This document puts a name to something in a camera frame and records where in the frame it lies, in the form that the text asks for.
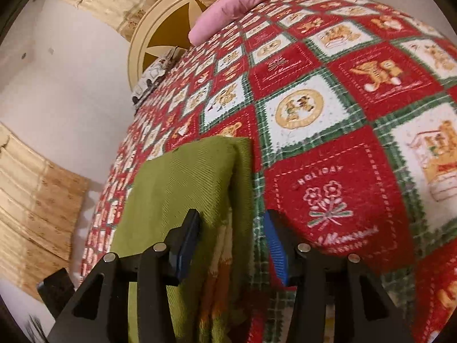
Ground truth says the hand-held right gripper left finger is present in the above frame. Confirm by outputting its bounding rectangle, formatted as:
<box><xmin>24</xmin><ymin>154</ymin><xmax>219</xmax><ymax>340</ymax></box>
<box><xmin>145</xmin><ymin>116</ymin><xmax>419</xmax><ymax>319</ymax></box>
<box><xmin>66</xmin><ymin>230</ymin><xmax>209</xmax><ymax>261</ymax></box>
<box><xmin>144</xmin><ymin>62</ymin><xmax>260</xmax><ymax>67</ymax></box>
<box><xmin>46</xmin><ymin>209</ymin><xmax>201</xmax><ymax>343</ymax></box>

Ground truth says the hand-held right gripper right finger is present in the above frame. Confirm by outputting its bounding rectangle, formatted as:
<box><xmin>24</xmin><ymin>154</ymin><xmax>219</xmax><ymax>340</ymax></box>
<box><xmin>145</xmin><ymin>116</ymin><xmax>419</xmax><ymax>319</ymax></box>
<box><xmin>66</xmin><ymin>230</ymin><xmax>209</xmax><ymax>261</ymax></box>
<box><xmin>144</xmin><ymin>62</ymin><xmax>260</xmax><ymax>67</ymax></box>
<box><xmin>264</xmin><ymin>210</ymin><xmax>411</xmax><ymax>343</ymax></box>

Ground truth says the green striped knit sweater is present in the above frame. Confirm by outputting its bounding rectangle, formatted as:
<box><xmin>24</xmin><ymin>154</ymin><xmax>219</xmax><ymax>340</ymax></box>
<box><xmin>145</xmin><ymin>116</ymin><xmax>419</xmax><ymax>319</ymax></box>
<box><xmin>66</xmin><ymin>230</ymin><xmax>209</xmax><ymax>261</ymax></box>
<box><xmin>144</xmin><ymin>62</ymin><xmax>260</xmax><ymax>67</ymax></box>
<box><xmin>111</xmin><ymin>136</ymin><xmax>265</xmax><ymax>343</ymax></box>

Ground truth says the red checkered printed blanket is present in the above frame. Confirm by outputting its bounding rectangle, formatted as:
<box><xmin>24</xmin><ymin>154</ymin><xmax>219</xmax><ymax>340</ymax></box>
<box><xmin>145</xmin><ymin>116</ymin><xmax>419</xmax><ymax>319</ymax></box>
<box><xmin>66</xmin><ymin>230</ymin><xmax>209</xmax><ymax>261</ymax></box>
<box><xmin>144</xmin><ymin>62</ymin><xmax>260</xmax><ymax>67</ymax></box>
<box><xmin>80</xmin><ymin>0</ymin><xmax>457</xmax><ymax>343</ymax></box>

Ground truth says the black block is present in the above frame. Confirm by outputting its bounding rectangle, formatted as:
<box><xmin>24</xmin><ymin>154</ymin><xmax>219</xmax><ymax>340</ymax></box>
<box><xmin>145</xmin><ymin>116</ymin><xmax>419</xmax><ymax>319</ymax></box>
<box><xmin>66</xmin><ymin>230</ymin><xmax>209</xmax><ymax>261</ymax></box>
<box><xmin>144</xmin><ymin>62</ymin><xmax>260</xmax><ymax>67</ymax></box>
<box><xmin>37</xmin><ymin>267</ymin><xmax>76</xmax><ymax>319</ymax></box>

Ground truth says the black and white patterned pillow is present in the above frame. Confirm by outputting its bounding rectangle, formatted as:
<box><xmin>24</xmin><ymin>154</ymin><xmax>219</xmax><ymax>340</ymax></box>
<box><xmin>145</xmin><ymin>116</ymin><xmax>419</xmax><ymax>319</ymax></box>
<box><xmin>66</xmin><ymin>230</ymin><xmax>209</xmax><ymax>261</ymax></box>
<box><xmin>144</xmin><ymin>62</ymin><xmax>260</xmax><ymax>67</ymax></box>
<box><xmin>130</xmin><ymin>46</ymin><xmax>186</xmax><ymax>106</ymax></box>

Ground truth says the cream and brown headboard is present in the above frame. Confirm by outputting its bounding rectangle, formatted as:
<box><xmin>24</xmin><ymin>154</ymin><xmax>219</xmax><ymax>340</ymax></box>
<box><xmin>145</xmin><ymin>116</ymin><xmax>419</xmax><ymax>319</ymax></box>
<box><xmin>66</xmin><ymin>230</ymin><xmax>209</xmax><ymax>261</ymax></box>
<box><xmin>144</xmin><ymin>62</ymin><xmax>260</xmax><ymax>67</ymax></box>
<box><xmin>128</xmin><ymin>0</ymin><xmax>211</xmax><ymax>90</ymax></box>

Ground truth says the pink pillow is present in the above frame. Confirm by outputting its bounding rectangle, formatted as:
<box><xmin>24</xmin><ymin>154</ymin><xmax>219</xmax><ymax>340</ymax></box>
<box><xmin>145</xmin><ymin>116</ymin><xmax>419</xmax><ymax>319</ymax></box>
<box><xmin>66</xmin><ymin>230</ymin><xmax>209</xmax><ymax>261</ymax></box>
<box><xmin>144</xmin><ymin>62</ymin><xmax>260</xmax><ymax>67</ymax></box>
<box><xmin>188</xmin><ymin>0</ymin><xmax>274</xmax><ymax>45</ymax></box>

